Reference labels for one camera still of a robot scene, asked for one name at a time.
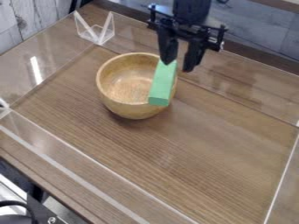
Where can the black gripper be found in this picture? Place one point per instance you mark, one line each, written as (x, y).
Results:
(186, 20)

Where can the green rectangular block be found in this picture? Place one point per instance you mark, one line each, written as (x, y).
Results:
(161, 91)

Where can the wooden bowl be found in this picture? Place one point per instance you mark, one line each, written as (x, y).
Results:
(125, 81)

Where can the clear acrylic tray walls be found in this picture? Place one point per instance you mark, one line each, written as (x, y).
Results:
(216, 161)

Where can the clear acrylic corner bracket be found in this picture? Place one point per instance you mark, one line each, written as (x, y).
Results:
(97, 34)

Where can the black metal table bracket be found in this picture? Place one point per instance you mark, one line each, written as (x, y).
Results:
(43, 214)

